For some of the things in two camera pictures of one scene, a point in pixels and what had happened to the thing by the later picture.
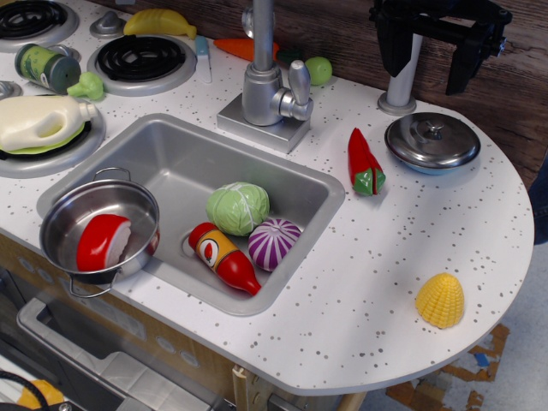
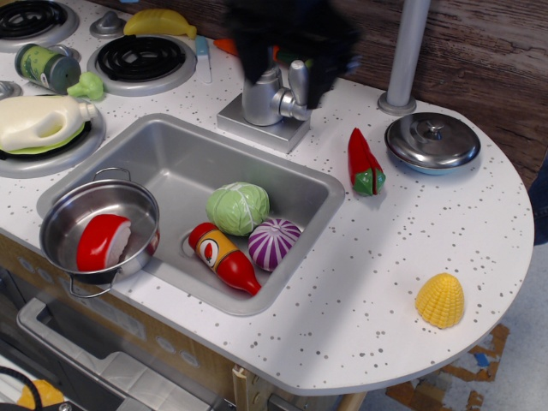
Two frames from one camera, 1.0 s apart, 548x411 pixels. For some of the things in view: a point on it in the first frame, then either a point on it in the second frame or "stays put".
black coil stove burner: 142,65 stays put
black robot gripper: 477,26 to 327,29
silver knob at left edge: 9,89 stays put
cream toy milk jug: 34,122 stays put
